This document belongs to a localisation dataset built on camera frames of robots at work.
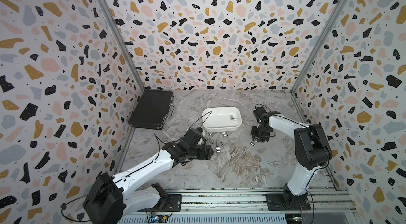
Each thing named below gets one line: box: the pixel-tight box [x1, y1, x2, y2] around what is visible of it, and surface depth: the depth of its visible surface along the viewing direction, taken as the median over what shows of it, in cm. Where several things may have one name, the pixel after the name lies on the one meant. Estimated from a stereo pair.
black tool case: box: [127, 89, 175, 130], surface depth 111 cm
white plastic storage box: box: [201, 106, 243, 133], surface depth 106 cm
